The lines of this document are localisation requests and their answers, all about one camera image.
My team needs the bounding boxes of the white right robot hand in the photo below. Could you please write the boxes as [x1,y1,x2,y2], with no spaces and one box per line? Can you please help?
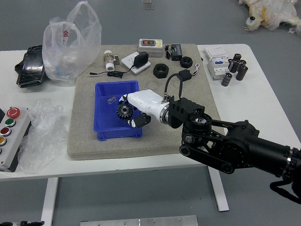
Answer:
[117,89,169,129]

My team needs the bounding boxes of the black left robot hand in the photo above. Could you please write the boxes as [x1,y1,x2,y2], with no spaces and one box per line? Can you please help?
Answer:
[0,220,45,226]

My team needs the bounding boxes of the large black gear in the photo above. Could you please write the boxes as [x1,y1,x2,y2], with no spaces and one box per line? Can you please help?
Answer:
[116,105,135,122]

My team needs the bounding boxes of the large black hex nut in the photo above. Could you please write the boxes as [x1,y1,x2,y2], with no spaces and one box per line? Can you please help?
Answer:
[153,63,168,78]

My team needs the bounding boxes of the blue plastic box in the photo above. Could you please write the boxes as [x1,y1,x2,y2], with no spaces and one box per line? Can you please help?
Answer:
[93,80,143,141]

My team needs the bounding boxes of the small black hex nut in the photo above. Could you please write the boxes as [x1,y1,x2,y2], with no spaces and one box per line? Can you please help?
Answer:
[180,56,193,68]

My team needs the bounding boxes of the grey push-button control box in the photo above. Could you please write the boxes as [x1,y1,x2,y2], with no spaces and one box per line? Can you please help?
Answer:
[0,107,32,172]

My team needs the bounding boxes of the white table leg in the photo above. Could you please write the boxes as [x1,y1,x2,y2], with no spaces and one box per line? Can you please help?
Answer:
[40,177,59,223]
[206,165,230,212]

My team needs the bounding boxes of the black power adapter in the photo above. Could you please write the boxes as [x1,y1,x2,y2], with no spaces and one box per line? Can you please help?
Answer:
[134,51,150,69]

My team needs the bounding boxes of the grey-brown foam mat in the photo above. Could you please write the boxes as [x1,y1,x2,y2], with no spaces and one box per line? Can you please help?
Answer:
[67,43,222,161]

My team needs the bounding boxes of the brass valve white fittings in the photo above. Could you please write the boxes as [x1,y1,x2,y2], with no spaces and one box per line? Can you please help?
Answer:
[103,50,120,73]

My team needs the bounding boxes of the black module green terminals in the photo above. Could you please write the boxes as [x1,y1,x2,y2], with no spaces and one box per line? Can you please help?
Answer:
[170,43,184,61]

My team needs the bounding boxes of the white circuit breaker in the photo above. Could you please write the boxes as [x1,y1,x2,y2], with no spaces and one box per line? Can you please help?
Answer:
[203,46,231,81]

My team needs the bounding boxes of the crumpled clear plastic bag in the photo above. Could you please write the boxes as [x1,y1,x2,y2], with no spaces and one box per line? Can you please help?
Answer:
[17,98,71,175]

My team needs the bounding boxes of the white plastic bag red print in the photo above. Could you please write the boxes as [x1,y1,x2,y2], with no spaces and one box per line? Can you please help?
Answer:
[41,1,102,87]

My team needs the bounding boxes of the grey metal plate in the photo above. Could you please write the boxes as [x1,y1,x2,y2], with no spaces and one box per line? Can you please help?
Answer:
[79,215,199,226]

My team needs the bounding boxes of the black plastic tray stack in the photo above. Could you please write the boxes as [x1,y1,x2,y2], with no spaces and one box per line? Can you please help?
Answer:
[14,45,46,89]

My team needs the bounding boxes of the plush toy in plastic wrap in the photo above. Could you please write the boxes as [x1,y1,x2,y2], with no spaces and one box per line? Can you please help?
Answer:
[237,0,301,37]

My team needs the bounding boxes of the black adapter cord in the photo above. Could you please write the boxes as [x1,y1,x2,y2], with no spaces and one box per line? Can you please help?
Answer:
[87,67,135,78]

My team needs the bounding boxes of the white wall socket plate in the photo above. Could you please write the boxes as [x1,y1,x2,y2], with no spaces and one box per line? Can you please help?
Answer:
[121,52,152,74]

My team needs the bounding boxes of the grey switch box red buttons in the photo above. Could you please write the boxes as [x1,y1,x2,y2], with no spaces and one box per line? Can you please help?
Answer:
[137,39,164,58]

